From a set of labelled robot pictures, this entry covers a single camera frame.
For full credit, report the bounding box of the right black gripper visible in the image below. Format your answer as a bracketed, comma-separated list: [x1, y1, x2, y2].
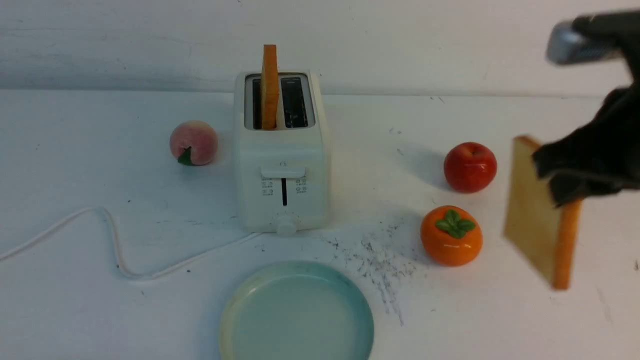
[531, 80, 640, 208]

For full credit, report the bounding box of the toasted bread slice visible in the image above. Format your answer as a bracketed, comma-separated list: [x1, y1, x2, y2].
[260, 44, 281, 130]
[503, 135, 583, 291]

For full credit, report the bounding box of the red apple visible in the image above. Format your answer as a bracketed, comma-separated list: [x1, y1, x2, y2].
[443, 142, 498, 194]

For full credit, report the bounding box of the orange persimmon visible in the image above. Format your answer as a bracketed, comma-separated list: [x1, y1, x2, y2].
[419, 205, 484, 267]

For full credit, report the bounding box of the white two-slot toaster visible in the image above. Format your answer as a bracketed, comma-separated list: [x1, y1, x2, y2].
[232, 70, 331, 235]

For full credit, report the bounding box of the light green round plate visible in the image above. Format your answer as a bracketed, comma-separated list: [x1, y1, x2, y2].
[218, 260, 375, 360]

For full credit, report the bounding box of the pink peach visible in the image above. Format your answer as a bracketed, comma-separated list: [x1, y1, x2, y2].
[169, 120, 218, 166]

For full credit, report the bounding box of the white toaster power cord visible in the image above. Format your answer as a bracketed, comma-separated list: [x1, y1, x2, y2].
[0, 205, 262, 281]

